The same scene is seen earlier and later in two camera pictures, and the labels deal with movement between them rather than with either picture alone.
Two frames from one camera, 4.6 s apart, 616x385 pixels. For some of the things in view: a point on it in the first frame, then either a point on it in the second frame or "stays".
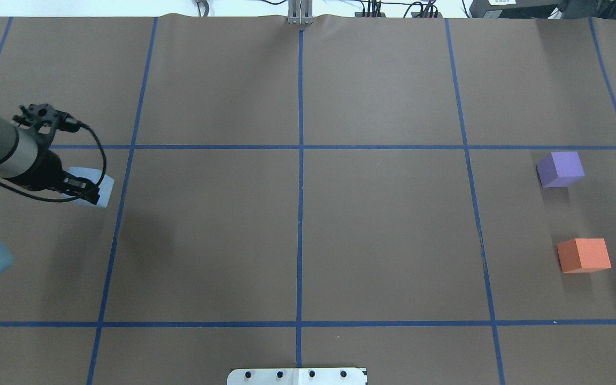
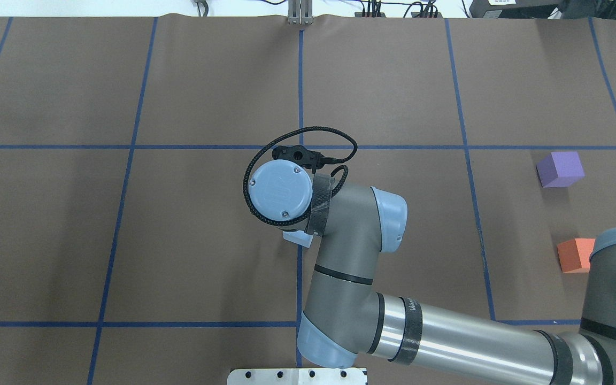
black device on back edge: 559,9 stays
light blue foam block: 94,175 → 298,237
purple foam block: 560,169 stays
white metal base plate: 297,376 stays
